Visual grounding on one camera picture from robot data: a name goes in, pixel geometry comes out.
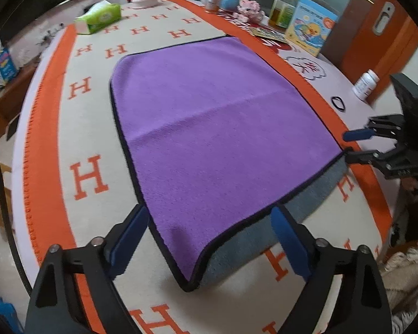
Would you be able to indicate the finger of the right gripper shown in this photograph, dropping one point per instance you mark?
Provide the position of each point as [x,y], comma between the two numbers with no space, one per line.
[375,158]
[382,126]

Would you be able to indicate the orange wooden door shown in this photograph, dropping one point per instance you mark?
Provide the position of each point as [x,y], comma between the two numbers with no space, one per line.
[379,36]

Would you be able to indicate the beige fringed rug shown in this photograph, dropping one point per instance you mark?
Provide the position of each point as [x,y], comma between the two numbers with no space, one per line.
[400,279]

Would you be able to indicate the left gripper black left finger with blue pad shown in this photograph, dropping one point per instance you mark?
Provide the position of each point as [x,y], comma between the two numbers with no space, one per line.
[56,305]

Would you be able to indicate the pink plush toy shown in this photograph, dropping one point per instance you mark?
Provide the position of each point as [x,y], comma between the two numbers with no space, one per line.
[249,11]

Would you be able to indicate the flat patterned card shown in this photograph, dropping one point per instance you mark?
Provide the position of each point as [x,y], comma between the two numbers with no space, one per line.
[272,35]

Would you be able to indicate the blue duck picture box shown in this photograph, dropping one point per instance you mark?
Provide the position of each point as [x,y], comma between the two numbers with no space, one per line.
[310,26]

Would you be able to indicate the blue package on cabinet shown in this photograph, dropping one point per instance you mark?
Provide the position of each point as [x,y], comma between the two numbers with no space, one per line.
[8,70]

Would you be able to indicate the purple and grey towel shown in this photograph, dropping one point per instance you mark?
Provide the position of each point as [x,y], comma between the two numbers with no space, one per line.
[214,138]

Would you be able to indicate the wooden tv cabinet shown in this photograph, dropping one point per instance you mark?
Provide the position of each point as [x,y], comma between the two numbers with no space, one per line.
[13,95]

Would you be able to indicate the green tissue pack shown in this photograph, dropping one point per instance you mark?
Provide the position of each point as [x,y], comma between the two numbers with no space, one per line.
[99,16]

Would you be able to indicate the orange and cream H blanket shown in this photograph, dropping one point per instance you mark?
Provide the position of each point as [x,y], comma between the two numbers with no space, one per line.
[71,182]

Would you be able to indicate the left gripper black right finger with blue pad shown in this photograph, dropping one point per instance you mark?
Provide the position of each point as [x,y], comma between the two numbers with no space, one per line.
[362,304]

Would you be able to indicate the white pill bottle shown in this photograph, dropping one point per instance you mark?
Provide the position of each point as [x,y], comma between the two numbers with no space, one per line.
[365,85]

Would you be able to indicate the glass bottle yellow liquid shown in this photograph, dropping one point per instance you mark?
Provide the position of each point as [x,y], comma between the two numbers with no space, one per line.
[281,13]

